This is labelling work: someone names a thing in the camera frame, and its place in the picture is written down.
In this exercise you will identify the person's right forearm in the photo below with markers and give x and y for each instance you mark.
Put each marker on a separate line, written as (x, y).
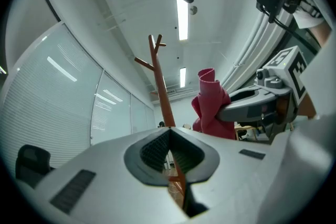
(309, 110)

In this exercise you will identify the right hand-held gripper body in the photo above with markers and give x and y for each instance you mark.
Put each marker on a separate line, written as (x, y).
(274, 82)

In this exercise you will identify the red cloth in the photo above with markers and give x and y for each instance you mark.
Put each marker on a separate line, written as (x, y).
(210, 102)

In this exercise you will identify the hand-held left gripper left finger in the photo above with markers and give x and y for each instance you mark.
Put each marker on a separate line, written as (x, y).
(105, 178)

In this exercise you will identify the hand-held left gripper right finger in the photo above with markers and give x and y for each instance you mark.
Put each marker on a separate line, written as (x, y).
(236, 178)

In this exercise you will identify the long ceiling light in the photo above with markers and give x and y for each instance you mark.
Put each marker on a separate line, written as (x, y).
(182, 21)

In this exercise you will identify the wooden coat stand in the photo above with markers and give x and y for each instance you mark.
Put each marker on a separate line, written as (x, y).
(161, 86)

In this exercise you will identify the light wooden table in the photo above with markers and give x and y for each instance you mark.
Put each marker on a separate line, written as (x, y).
(246, 127)

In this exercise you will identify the black office chair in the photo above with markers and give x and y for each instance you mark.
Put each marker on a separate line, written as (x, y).
(31, 162)

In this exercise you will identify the short ceiling light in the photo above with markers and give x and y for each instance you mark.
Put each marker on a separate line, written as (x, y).
(183, 77)

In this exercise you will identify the round smoke detector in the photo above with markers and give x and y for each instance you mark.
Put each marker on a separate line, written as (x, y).
(193, 10)

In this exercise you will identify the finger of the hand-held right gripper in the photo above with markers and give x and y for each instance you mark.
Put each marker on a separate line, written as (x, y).
(236, 112)
(244, 88)

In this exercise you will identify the white air vent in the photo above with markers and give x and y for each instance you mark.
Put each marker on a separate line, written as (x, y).
(170, 91)

